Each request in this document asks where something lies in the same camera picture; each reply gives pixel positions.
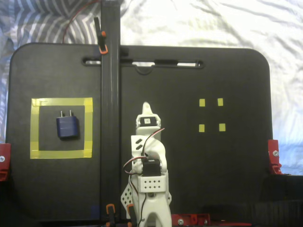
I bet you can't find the thin red cable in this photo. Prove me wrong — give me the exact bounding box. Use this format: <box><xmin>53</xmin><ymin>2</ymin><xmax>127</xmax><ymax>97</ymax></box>
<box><xmin>62</xmin><ymin>0</ymin><xmax>103</xmax><ymax>44</ymax></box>

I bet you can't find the white bedsheet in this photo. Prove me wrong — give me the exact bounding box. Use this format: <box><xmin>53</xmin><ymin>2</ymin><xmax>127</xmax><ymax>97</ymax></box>
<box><xmin>0</xmin><ymin>0</ymin><xmax>303</xmax><ymax>175</ymax></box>

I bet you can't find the blue white USB charger block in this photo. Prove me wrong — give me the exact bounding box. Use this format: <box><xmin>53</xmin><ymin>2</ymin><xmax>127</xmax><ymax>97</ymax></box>
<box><xmin>55</xmin><ymin>110</ymin><xmax>80</xmax><ymax>140</ymax></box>

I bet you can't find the red post base bracket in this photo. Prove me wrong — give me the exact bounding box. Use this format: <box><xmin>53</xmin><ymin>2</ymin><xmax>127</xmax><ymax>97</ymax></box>
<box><xmin>170</xmin><ymin>213</ymin><xmax>211</xmax><ymax>227</ymax></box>

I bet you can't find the black curved backdrop sheet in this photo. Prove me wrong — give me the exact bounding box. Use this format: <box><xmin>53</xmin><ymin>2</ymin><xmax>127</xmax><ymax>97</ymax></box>
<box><xmin>0</xmin><ymin>175</ymin><xmax>303</xmax><ymax>227</ymax></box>

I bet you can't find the red corner bracket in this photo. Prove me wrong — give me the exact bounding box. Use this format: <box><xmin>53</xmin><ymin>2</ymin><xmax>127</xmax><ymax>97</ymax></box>
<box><xmin>0</xmin><ymin>143</ymin><xmax>12</xmax><ymax>182</ymax></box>
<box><xmin>267</xmin><ymin>139</ymin><xmax>283</xmax><ymax>175</ymax></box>

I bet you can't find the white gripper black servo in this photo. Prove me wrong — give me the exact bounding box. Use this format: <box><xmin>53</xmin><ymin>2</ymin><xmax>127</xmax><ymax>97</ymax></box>
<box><xmin>135</xmin><ymin>102</ymin><xmax>164</xmax><ymax>139</ymax></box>

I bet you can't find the orange black spring clamp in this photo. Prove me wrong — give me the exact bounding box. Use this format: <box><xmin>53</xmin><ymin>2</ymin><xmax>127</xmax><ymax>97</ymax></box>
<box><xmin>94</xmin><ymin>17</ymin><xmax>109</xmax><ymax>55</ymax></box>
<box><xmin>126</xmin><ymin>204</ymin><xmax>137</xmax><ymax>225</ymax></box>
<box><xmin>105</xmin><ymin>203</ymin><xmax>117</xmax><ymax>227</ymax></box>

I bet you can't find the blue white striped cloth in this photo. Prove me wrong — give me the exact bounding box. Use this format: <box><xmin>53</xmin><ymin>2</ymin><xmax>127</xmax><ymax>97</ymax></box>
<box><xmin>0</xmin><ymin>0</ymin><xmax>125</xmax><ymax>133</ymax></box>

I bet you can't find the red white servo cable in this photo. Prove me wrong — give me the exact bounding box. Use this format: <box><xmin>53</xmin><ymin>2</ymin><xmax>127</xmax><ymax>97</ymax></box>
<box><xmin>123</xmin><ymin>127</ymin><xmax>166</xmax><ymax>176</ymax></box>

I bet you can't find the yellow tape square outline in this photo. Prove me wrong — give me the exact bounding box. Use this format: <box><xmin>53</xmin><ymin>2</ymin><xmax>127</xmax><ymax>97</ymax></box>
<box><xmin>29</xmin><ymin>97</ymin><xmax>93</xmax><ymax>159</ymax></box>

